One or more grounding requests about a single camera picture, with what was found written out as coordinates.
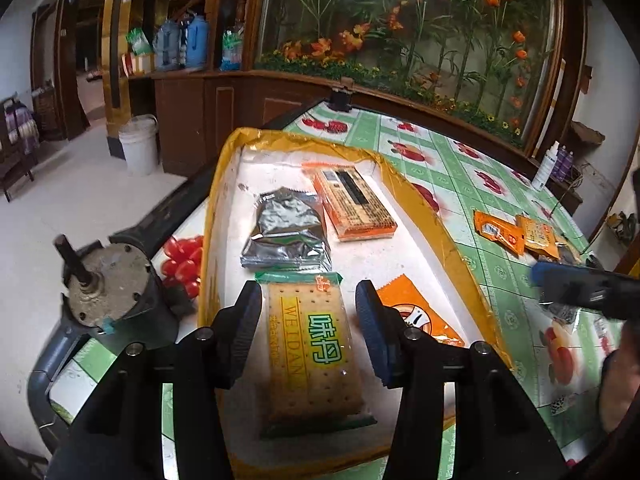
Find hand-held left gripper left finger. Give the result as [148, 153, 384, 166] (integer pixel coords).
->
[45, 280, 263, 480]

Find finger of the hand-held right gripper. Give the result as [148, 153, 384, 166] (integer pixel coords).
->
[530, 260, 640, 322]

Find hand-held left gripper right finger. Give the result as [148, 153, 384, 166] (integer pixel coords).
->
[355, 280, 571, 480]

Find clear cracker packet green ends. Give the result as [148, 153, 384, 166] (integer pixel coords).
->
[254, 270, 378, 438]

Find yellow cardboard tray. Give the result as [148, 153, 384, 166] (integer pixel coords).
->
[196, 127, 513, 480]

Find orange snack packet round logo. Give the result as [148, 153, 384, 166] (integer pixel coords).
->
[375, 274, 466, 348]

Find small orange sachet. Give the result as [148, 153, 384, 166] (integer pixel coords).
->
[515, 214, 562, 262]
[472, 210, 526, 256]

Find white spray bottle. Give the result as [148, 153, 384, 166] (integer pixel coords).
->
[531, 141, 560, 192]

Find orange biscuit packet dark label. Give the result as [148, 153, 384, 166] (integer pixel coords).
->
[302, 162, 399, 242]

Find grey metal motor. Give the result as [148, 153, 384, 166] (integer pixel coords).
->
[54, 234, 181, 347]

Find white plastic bucket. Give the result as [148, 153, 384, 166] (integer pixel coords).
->
[118, 115, 160, 177]

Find small black box device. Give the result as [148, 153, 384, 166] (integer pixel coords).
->
[327, 77, 355, 112]

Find red and white box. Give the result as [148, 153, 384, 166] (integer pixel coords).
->
[121, 52, 156, 77]

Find bright blue thermos jug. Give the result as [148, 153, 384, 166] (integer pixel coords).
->
[182, 14, 210, 68]

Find flower mural glass panel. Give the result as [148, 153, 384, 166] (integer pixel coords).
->
[252, 0, 561, 148]

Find green plastic bag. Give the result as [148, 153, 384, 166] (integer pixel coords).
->
[125, 27, 152, 56]

